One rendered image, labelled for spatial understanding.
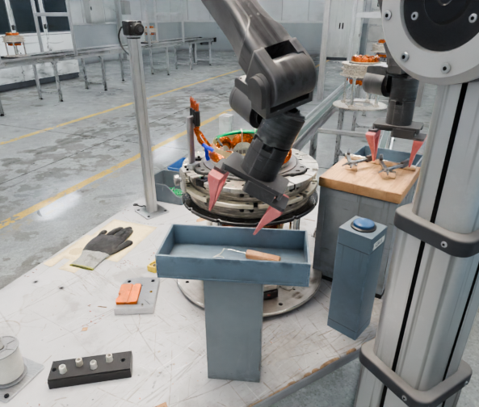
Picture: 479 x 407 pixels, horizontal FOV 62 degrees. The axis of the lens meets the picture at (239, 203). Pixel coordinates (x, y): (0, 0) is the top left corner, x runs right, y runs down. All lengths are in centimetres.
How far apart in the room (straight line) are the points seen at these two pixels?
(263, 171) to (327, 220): 45
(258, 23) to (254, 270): 36
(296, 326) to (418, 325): 38
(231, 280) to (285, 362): 27
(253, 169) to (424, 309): 30
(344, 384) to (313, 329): 97
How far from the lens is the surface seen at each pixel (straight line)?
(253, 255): 70
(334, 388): 188
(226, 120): 102
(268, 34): 56
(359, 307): 88
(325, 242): 104
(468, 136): 52
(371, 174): 102
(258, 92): 52
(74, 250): 128
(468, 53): 44
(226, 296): 70
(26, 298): 114
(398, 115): 97
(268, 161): 58
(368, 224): 82
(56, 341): 98
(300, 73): 53
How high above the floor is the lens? 142
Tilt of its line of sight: 26 degrees down
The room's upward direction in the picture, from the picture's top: straight up
